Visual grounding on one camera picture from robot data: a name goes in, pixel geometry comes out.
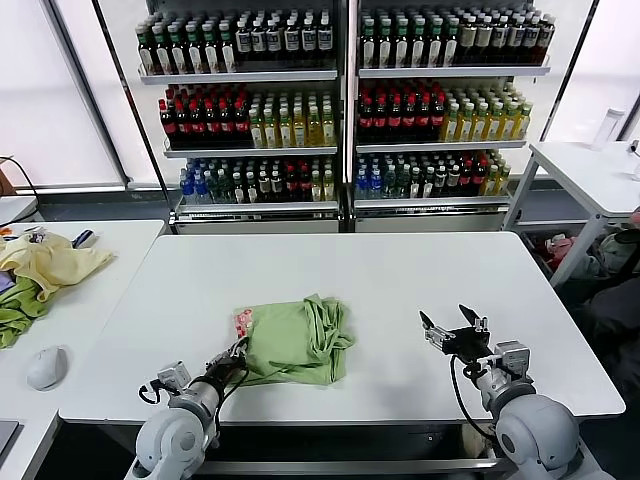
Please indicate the silver right wrist module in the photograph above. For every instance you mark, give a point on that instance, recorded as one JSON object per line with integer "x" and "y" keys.
{"x": 512, "y": 356}

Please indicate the dark bottle white label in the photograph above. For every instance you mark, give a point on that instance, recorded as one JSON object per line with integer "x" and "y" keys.
{"x": 323, "y": 42}
{"x": 514, "y": 42}
{"x": 272, "y": 42}
{"x": 290, "y": 42}
{"x": 243, "y": 42}
{"x": 545, "y": 42}
{"x": 257, "y": 42}
{"x": 530, "y": 42}
{"x": 307, "y": 42}
{"x": 498, "y": 42}

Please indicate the light green t-shirt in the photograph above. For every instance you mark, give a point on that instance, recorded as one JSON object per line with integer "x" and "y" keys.
{"x": 290, "y": 340}

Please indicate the small dark bottle white cap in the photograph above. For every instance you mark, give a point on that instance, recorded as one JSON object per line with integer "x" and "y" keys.
{"x": 388, "y": 183}
{"x": 414, "y": 183}
{"x": 262, "y": 190}
{"x": 427, "y": 183}
{"x": 211, "y": 190}
{"x": 439, "y": 183}
{"x": 250, "y": 190}
{"x": 238, "y": 190}
{"x": 224, "y": 190}
{"x": 401, "y": 183}
{"x": 451, "y": 183}
{"x": 275, "y": 190}

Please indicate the white computer mouse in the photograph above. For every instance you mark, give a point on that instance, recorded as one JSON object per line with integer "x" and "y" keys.
{"x": 47, "y": 369}

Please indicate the small yellow drink bottle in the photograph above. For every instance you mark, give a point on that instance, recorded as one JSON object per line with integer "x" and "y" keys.
{"x": 490, "y": 180}
{"x": 315, "y": 190}
{"x": 501, "y": 180}
{"x": 327, "y": 190}

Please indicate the beige round object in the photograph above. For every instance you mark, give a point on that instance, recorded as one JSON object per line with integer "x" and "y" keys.
{"x": 477, "y": 442}

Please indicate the pale yellow garment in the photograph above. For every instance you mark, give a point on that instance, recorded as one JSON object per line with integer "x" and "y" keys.
{"x": 55, "y": 264}

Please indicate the tall clear plastic bottle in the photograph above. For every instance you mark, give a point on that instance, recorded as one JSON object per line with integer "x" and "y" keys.
{"x": 607, "y": 127}

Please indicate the dark bottle green cap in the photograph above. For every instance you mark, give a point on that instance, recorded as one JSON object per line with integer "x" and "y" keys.
{"x": 400, "y": 50}
{"x": 384, "y": 50}
{"x": 145, "y": 55}
{"x": 227, "y": 55}
{"x": 178, "y": 55}
{"x": 367, "y": 50}
{"x": 417, "y": 50}
{"x": 449, "y": 50}
{"x": 211, "y": 55}
{"x": 194, "y": 55}
{"x": 162, "y": 55}
{"x": 433, "y": 50}

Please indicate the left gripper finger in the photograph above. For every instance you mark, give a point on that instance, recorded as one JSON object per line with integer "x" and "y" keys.
{"x": 245, "y": 362}
{"x": 236, "y": 347}

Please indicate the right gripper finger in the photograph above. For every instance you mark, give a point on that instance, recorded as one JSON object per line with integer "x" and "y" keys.
{"x": 475, "y": 320}
{"x": 434, "y": 334}

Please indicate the white side table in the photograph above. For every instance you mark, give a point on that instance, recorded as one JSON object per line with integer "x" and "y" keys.
{"x": 590, "y": 182}

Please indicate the small cola bottle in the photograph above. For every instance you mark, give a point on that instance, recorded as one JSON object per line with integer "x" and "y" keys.
{"x": 477, "y": 180}
{"x": 464, "y": 180}
{"x": 289, "y": 190}
{"x": 302, "y": 190}

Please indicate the small clear container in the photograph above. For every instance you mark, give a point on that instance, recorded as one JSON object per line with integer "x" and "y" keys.
{"x": 636, "y": 167}

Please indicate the small blue water bottle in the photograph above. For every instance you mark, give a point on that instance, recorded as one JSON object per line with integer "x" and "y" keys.
{"x": 360, "y": 183}
{"x": 373, "y": 183}
{"x": 199, "y": 190}
{"x": 186, "y": 190}

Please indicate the silver left wrist module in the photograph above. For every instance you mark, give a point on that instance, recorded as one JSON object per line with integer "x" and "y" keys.
{"x": 173, "y": 377}

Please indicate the silver wrist module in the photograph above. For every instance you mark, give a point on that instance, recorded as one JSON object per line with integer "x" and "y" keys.
{"x": 512, "y": 356}
{"x": 173, "y": 377}

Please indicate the grey flat device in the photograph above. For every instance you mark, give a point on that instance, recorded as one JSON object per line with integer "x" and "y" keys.
{"x": 7, "y": 436}

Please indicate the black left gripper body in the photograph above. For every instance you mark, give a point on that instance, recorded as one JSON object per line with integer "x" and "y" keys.
{"x": 226, "y": 369}

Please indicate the blue white striped item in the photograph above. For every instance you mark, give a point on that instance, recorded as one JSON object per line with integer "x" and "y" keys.
{"x": 84, "y": 238}

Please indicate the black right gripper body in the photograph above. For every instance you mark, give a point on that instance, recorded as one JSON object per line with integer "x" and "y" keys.
{"x": 470, "y": 342}

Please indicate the cola bottle red cap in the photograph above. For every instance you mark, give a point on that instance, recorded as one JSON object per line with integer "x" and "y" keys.
{"x": 241, "y": 127}
{"x": 168, "y": 127}
{"x": 196, "y": 127}
{"x": 181, "y": 127}
{"x": 379, "y": 120}
{"x": 365, "y": 120}
{"x": 394, "y": 120}
{"x": 436, "y": 120}
{"x": 422, "y": 120}
{"x": 226, "y": 127}
{"x": 408, "y": 120}
{"x": 211, "y": 127}

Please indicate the purple cloth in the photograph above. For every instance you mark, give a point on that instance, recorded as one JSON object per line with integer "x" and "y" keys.
{"x": 5, "y": 281}

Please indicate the dark bottle cream label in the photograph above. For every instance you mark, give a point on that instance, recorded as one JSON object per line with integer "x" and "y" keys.
{"x": 482, "y": 42}
{"x": 466, "y": 42}

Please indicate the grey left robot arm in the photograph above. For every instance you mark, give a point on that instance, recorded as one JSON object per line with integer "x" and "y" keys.
{"x": 175, "y": 435}

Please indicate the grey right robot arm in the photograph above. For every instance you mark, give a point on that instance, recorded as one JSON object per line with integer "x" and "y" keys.
{"x": 535, "y": 435}

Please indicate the bright green cloth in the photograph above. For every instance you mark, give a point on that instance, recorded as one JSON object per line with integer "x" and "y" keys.
{"x": 20, "y": 304}

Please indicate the pink clothes pile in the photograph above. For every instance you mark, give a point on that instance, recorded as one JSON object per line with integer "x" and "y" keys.
{"x": 557, "y": 248}

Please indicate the grey shelf unit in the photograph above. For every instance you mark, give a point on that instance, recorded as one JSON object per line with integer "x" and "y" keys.
{"x": 240, "y": 76}
{"x": 450, "y": 72}

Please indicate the pale clothes pile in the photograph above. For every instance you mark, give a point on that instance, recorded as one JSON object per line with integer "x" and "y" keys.
{"x": 607, "y": 252}

